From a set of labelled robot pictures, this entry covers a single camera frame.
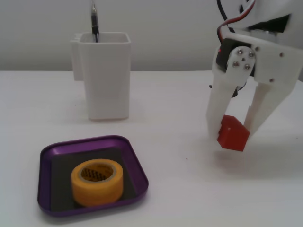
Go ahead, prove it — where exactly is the red white black servo wire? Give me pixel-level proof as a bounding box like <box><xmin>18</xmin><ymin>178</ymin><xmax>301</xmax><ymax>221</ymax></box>
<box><xmin>217</xmin><ymin>0</ymin><xmax>258</xmax><ymax>44</ymax></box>

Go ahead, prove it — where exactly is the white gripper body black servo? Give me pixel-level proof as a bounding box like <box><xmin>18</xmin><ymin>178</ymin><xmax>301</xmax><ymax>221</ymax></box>
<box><xmin>216</xmin><ymin>30</ymin><xmax>303</xmax><ymax>84</ymax></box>

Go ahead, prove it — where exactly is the white plastic pen holder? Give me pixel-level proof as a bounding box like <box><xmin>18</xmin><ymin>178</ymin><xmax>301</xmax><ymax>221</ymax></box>
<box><xmin>70</xmin><ymin>32</ymin><xmax>132</xmax><ymax>122</ymax></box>

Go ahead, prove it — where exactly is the black cable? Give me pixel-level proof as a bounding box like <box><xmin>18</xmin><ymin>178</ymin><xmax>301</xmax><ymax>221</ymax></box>
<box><xmin>216</xmin><ymin>0</ymin><xmax>236</xmax><ymax>34</ymax></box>

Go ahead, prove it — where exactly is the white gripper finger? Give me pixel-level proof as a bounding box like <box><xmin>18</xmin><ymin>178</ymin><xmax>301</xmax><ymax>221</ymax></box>
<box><xmin>205</xmin><ymin>45</ymin><xmax>258</xmax><ymax>140</ymax></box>
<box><xmin>243</xmin><ymin>81</ymin><xmax>297</xmax><ymax>138</ymax></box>

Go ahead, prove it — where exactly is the purple metal tray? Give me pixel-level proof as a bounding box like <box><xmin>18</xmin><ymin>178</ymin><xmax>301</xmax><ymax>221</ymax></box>
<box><xmin>37</xmin><ymin>135</ymin><xmax>150</xmax><ymax>218</ymax></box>

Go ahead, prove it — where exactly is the yellow masking tape roll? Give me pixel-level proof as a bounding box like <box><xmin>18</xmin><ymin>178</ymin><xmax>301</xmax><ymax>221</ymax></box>
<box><xmin>71</xmin><ymin>158</ymin><xmax>125</xmax><ymax>208</ymax></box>

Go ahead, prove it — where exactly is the black ballpoint pen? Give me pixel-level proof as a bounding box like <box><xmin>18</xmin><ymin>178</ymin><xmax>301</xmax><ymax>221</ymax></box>
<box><xmin>90</xmin><ymin>0</ymin><xmax>100</xmax><ymax>44</ymax></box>

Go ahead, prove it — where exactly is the grey tray liner mat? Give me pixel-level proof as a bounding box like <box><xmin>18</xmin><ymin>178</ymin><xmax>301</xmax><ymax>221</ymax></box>
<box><xmin>50</xmin><ymin>147</ymin><xmax>138</xmax><ymax>211</ymax></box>

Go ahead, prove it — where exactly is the red cube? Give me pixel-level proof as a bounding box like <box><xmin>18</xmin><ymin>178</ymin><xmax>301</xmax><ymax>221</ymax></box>
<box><xmin>216</xmin><ymin>114</ymin><xmax>251</xmax><ymax>152</ymax></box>

